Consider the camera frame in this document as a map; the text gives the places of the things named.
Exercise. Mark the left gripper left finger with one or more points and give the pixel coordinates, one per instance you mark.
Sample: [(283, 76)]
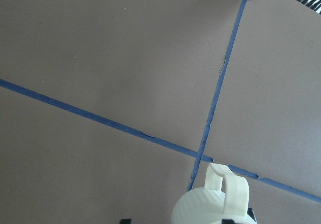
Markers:
[(125, 221)]

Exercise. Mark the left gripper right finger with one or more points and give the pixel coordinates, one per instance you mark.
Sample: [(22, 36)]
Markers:
[(251, 218)]

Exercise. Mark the white mug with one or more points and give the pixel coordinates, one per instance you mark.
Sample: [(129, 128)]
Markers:
[(223, 199)]

